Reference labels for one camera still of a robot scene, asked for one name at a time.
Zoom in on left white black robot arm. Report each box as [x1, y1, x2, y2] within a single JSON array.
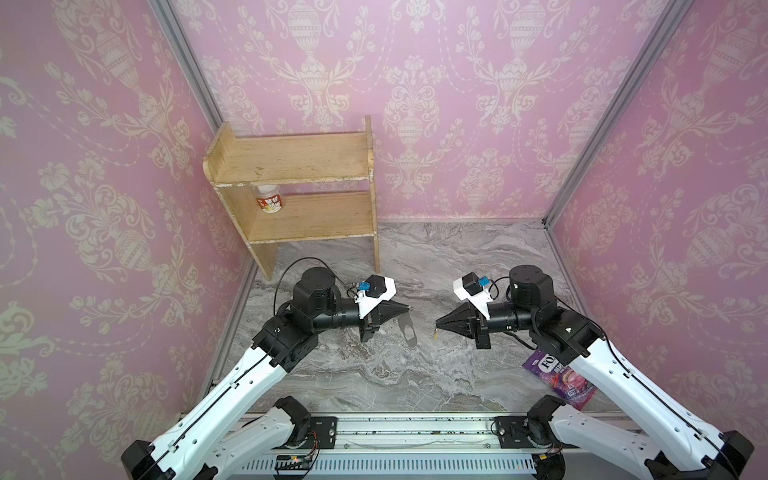
[[121, 267, 410, 479]]

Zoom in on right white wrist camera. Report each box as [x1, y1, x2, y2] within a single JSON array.
[[453, 272, 493, 320]]

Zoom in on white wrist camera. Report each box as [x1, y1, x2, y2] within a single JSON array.
[[354, 275, 396, 319], [453, 272, 493, 320]]

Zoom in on purple candy packet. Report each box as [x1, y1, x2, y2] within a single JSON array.
[[523, 351, 597, 410]]

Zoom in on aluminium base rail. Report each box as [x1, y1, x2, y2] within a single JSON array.
[[157, 411, 682, 480]]

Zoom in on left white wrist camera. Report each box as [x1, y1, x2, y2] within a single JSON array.
[[354, 275, 396, 319]]

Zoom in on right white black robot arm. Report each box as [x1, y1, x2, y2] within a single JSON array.
[[435, 265, 754, 479]]

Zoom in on wooden two-tier shelf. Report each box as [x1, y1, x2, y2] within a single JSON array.
[[202, 118, 379, 280]]

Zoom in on small white jar red label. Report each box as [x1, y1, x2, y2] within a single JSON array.
[[256, 185, 283, 214]]

